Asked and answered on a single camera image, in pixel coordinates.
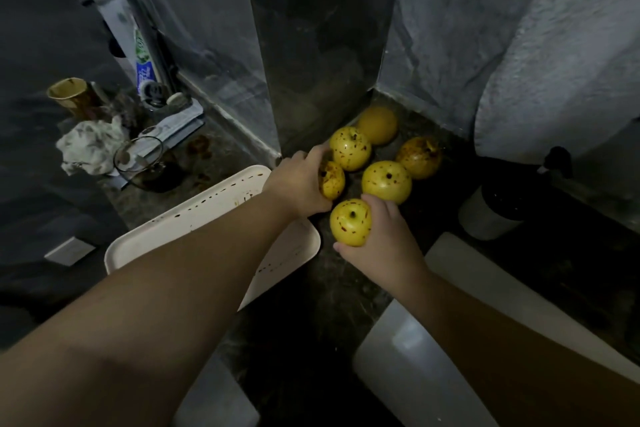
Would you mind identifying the gold cup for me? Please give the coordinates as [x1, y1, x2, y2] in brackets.
[47, 76, 101, 123]

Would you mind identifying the white toothpaste tube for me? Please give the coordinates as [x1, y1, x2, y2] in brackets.
[95, 0, 173, 103]

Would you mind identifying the beige plastic tray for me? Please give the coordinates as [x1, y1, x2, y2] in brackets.
[104, 163, 323, 311]

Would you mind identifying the white sink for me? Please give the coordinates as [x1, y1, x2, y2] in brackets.
[352, 232, 640, 427]

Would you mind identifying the clear glass mug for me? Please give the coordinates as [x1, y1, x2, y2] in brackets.
[113, 134, 184, 193]

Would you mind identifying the person's left hand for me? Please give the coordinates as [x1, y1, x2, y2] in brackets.
[262, 144, 336, 221]

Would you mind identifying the person's right forearm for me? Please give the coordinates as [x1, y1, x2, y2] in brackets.
[395, 262, 640, 427]

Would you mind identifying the grey stool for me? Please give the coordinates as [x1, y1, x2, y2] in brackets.
[175, 352, 261, 427]

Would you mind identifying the spotted yellow apple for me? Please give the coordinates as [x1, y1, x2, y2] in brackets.
[318, 159, 347, 201]
[330, 197, 374, 248]

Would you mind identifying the crumpled white rag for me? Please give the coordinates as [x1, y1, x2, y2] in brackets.
[56, 116, 131, 177]

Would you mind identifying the white hanging towel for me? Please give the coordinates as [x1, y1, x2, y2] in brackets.
[473, 0, 640, 165]

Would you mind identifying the group of yellow apples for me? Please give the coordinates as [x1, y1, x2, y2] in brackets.
[330, 103, 444, 205]

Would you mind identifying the person's left forearm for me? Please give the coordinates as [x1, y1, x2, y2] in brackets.
[0, 191, 301, 427]

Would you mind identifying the dark soap pump bottle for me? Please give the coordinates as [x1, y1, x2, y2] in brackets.
[458, 145, 576, 243]

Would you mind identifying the person's right hand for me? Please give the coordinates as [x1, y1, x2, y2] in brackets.
[333, 193, 431, 293]

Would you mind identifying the white wall socket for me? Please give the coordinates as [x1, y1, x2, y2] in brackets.
[43, 236, 97, 268]

